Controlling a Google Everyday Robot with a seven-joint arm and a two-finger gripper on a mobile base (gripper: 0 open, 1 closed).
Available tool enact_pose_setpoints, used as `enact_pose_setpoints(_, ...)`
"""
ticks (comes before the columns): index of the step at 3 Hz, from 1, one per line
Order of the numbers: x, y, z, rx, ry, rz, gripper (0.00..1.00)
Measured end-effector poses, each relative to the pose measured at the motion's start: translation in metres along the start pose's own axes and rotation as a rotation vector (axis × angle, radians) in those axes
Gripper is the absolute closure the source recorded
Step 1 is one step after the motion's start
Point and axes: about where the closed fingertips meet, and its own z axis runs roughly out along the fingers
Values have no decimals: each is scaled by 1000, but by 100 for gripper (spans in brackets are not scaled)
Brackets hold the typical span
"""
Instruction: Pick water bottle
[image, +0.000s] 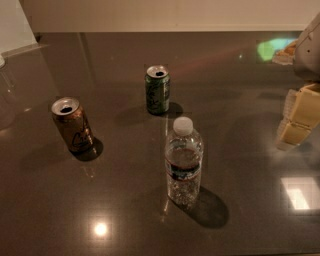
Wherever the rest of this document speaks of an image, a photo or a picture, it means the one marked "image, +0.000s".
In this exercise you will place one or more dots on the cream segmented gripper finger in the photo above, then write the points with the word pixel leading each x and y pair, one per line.
pixel 301 114

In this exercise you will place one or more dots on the clear container at left edge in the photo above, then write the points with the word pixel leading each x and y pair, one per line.
pixel 7 94

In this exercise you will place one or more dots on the green soda can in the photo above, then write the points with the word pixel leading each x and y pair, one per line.
pixel 157 88

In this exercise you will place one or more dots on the orange soda can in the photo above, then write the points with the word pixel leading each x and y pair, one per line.
pixel 72 124

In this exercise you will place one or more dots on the grey robot gripper body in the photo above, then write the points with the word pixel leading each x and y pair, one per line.
pixel 308 55

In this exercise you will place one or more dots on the clear plastic water bottle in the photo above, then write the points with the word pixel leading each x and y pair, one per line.
pixel 183 162

